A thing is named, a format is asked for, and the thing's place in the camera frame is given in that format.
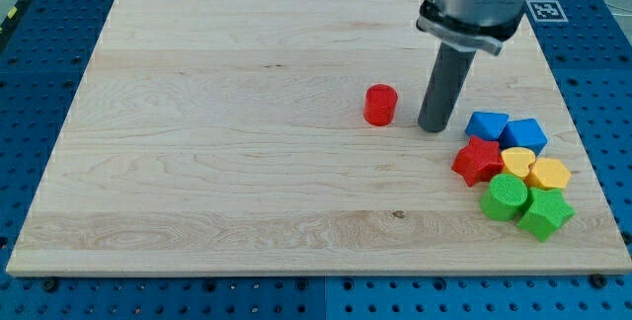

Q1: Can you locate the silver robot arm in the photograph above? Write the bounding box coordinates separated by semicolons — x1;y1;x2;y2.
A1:
416;0;526;55

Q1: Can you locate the light wooden board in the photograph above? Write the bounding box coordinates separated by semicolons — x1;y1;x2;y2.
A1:
7;0;631;278

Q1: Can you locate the red cylinder block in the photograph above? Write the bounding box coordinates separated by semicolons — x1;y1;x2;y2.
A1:
363;83;398;126

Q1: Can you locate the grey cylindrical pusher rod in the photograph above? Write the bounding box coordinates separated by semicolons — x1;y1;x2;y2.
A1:
418;42;476;132

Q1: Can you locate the red star block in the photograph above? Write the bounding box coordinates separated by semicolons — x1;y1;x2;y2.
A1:
451;135;504;187

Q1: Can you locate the blue cube block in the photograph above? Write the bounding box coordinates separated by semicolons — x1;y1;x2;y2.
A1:
465;112;510;141

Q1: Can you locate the green cylinder block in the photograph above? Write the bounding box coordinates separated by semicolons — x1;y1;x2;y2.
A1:
480;173;527;221

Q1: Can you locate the yellow heart block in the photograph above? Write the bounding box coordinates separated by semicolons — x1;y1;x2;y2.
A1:
501;147;536;180

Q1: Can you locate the blue pentagon block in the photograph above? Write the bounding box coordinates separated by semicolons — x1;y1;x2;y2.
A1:
499;119;548;155

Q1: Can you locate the yellow hexagon block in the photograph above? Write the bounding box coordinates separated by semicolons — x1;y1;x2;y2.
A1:
524;157;572;190

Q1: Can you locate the green star block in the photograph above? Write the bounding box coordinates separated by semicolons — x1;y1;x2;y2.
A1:
516;187;576;242

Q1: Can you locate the white fiducial marker tag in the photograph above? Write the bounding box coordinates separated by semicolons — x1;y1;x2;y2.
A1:
526;0;568;23

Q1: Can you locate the black bolt front left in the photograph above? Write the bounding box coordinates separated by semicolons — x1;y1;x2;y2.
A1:
41;278;58;293

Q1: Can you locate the black bolt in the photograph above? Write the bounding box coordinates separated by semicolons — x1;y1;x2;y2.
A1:
589;274;607;289
41;278;58;293

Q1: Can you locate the black bolt front right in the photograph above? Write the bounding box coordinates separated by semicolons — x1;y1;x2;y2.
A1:
589;274;607;289

